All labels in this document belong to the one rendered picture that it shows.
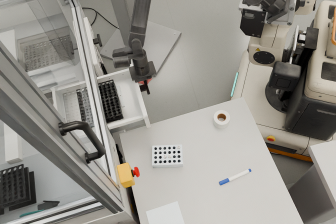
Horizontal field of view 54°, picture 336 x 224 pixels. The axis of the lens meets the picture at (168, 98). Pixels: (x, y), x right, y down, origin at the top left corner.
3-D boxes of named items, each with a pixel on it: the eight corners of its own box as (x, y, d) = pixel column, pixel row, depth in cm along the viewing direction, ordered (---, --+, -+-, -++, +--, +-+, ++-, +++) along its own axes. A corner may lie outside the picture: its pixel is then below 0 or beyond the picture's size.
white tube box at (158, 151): (182, 147, 139) (182, 144, 136) (183, 167, 135) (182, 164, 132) (153, 148, 140) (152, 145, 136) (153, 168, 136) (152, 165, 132)
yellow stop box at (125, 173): (132, 167, 128) (129, 161, 122) (137, 184, 125) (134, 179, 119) (120, 170, 128) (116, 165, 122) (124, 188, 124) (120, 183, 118)
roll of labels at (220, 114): (217, 111, 146) (218, 107, 143) (232, 118, 144) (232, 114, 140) (210, 123, 143) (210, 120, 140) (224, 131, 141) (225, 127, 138)
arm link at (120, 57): (140, 39, 117) (140, 30, 124) (108, 43, 117) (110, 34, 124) (145, 69, 123) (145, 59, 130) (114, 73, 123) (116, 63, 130)
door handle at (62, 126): (107, 149, 77) (83, 112, 61) (109, 159, 76) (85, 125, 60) (87, 155, 77) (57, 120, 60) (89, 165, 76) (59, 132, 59)
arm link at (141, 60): (146, 57, 121) (145, 45, 124) (127, 59, 121) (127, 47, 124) (148, 68, 127) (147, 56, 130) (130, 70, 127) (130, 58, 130)
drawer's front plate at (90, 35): (92, 31, 167) (86, 16, 157) (103, 77, 152) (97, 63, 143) (89, 32, 166) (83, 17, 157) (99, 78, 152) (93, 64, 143)
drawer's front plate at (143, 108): (135, 72, 152) (131, 58, 143) (151, 127, 138) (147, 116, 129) (131, 74, 152) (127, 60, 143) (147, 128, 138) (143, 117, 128)
